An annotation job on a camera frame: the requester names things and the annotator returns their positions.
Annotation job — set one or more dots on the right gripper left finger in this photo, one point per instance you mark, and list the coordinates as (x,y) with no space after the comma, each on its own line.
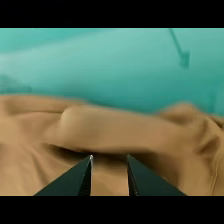
(75,181)

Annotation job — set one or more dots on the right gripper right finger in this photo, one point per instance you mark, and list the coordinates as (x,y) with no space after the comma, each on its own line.
(146,181)

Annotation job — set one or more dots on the tan shirt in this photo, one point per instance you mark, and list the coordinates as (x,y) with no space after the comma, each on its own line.
(110,140)

